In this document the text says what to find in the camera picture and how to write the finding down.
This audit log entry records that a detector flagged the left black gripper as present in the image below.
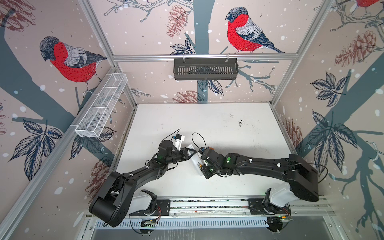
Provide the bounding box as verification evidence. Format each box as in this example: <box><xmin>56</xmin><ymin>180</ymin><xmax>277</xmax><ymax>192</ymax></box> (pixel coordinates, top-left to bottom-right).
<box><xmin>166</xmin><ymin>147</ymin><xmax>197</xmax><ymax>165</ymax></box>

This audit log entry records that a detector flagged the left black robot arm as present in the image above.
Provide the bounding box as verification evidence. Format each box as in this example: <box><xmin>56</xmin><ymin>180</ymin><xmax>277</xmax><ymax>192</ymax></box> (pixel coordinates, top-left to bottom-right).
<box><xmin>89</xmin><ymin>140</ymin><xmax>197</xmax><ymax>227</ymax></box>

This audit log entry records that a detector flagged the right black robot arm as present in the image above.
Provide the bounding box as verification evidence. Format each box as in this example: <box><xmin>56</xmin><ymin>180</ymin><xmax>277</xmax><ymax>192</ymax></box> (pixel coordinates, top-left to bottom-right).
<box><xmin>199</xmin><ymin>147</ymin><xmax>319</xmax><ymax>210</ymax></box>

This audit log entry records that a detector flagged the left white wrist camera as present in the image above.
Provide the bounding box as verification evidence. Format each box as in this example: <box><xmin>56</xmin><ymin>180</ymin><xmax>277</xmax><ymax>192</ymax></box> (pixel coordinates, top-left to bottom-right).
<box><xmin>173</xmin><ymin>134</ymin><xmax>185</xmax><ymax>151</ymax></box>

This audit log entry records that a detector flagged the right camera black cable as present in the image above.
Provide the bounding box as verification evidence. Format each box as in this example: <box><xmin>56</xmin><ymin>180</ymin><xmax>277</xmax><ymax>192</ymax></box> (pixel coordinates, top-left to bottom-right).
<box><xmin>191</xmin><ymin>132</ymin><xmax>208</xmax><ymax>152</ymax></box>

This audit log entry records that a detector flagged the camera black cable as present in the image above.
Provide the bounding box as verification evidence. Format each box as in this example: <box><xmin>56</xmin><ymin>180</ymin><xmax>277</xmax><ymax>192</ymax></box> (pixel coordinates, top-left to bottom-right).
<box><xmin>191</xmin><ymin>132</ymin><xmax>208</xmax><ymax>152</ymax></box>
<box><xmin>158</xmin><ymin>128</ymin><xmax>182</xmax><ymax>145</ymax></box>

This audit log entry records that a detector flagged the left camera black cable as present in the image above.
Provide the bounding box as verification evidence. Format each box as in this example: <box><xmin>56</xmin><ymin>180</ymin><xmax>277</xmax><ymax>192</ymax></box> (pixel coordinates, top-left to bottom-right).
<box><xmin>158</xmin><ymin>128</ymin><xmax>182</xmax><ymax>145</ymax></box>

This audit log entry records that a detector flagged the aluminium front rail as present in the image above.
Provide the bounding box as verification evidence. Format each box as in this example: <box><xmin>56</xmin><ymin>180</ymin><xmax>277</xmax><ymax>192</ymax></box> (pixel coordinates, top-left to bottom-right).
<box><xmin>85</xmin><ymin>196</ymin><xmax>335</xmax><ymax>220</ymax></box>

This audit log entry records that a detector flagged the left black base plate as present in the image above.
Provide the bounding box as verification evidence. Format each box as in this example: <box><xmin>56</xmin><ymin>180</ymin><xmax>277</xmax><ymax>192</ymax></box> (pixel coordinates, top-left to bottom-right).
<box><xmin>130</xmin><ymin>200</ymin><xmax>171</xmax><ymax>217</ymax></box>

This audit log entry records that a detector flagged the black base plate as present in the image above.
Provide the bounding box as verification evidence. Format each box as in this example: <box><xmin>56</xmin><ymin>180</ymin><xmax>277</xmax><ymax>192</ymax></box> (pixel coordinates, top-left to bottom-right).
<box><xmin>130</xmin><ymin>200</ymin><xmax>171</xmax><ymax>217</ymax></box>
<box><xmin>248</xmin><ymin>198</ymin><xmax>291</xmax><ymax>216</ymax></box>

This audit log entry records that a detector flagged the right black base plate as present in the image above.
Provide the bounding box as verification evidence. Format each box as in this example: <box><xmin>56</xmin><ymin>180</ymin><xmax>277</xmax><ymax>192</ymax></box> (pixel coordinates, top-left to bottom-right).
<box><xmin>248</xmin><ymin>198</ymin><xmax>291</xmax><ymax>216</ymax></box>

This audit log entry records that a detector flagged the white slotted cable duct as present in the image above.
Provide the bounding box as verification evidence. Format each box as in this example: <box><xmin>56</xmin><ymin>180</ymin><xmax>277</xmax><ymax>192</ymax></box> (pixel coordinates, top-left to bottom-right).
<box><xmin>95</xmin><ymin>217</ymin><xmax>269</xmax><ymax>230</ymax></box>

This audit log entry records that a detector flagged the black wall basket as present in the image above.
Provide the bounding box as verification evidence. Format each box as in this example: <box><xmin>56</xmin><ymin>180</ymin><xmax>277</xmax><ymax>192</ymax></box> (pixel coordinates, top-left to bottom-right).
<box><xmin>174</xmin><ymin>58</ymin><xmax>239</xmax><ymax>81</ymax></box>

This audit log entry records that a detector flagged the white wire mesh basket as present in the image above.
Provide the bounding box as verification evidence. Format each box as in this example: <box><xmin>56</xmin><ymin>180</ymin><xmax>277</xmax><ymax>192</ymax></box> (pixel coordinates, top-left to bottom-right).
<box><xmin>75</xmin><ymin>73</ymin><xmax>128</xmax><ymax>138</ymax></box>

